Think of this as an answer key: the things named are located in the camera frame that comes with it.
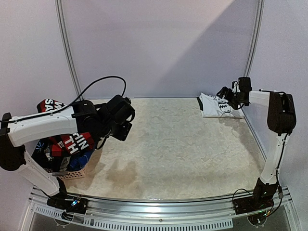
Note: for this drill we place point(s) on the white and green raglan shirt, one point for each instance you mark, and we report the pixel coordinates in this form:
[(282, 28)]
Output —
[(215, 107)]

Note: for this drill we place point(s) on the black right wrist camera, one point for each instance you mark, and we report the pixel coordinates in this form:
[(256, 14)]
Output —
[(242, 85)]

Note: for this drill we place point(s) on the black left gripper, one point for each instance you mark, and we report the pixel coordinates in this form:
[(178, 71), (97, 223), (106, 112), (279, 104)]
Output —
[(122, 134)]

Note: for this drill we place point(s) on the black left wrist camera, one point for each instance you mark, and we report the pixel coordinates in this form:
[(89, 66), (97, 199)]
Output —
[(118, 109)]

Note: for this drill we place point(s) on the red black plaid garment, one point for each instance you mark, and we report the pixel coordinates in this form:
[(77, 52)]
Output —
[(65, 144)]

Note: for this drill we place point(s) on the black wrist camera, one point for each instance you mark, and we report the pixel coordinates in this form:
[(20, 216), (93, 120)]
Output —
[(242, 85), (118, 109)]

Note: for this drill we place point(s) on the aluminium frame post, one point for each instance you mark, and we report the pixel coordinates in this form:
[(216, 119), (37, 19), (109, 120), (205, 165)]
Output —
[(66, 45), (254, 37)]

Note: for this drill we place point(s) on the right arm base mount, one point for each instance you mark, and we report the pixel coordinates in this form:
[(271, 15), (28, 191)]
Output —
[(261, 198)]

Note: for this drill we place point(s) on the right aluminium frame post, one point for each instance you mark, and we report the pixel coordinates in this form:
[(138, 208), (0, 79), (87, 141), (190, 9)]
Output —
[(254, 37)]

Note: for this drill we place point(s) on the front aluminium rail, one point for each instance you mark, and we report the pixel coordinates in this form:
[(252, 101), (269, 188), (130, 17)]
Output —
[(203, 214)]

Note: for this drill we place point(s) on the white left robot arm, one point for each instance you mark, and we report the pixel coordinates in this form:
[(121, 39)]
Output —
[(80, 127)]

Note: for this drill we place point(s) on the left aluminium frame post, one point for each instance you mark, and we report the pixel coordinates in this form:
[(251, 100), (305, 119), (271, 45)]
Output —
[(66, 45)]

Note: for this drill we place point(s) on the blue garment in basket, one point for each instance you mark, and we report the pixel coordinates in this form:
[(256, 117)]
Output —
[(79, 161)]

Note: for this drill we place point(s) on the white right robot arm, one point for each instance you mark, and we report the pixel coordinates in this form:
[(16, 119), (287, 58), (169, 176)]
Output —
[(281, 121)]

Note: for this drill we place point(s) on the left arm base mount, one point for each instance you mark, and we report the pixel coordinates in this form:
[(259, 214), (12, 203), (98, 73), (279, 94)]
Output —
[(71, 204)]

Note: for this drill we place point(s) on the black printed garment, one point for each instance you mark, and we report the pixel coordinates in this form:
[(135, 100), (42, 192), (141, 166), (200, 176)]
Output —
[(50, 164)]

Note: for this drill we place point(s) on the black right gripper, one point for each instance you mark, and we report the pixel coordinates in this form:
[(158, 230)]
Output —
[(231, 95)]

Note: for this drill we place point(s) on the pink plastic laundry basket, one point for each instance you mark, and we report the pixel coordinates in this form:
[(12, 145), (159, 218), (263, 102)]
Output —
[(70, 175)]

